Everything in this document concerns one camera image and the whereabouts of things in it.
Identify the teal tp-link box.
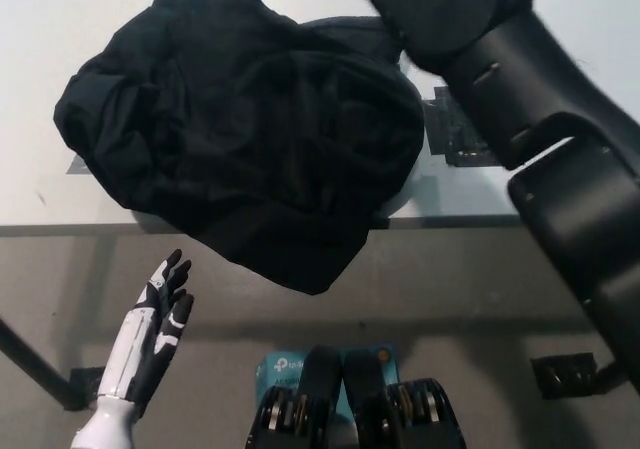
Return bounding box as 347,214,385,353
254,341,397,410

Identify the black shorts garment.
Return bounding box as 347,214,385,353
52,0,426,298

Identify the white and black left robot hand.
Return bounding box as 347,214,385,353
94,248,195,406

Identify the grey tape piece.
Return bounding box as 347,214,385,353
65,151,94,176

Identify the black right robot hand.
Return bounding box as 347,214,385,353
349,0,507,76

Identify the black table leg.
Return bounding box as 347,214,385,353
0,315,85,413

